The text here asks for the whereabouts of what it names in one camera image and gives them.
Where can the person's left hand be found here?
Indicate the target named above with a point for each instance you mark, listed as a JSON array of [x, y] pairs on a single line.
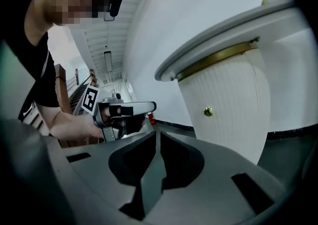
[[109, 114]]

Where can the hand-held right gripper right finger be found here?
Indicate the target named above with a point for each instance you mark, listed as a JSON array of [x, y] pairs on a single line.
[[218, 194]]

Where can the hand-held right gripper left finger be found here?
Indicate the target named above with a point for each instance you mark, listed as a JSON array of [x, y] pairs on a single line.
[[99, 181]]

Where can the person's torso black shirt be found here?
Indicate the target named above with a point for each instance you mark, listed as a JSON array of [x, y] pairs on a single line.
[[32, 70]]

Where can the short ceiling light panel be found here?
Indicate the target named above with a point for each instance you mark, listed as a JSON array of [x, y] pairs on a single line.
[[108, 61]]

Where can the white cabinet door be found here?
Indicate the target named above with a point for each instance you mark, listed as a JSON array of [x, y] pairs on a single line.
[[223, 90]]

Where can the red fire extinguisher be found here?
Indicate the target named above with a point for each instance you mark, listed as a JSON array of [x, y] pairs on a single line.
[[151, 118]]

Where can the person's left forearm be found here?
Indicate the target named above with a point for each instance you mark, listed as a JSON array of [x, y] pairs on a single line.
[[69, 124]]

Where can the wooden staircase railing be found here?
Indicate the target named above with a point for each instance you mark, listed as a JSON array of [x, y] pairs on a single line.
[[62, 90]]

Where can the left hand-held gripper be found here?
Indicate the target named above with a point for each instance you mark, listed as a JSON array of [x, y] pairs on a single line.
[[89, 99]]

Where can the white wooden cabinet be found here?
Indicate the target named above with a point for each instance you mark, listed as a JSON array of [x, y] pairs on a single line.
[[248, 25]]

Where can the black head-worn camera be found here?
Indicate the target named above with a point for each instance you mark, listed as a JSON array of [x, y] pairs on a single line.
[[116, 3]]

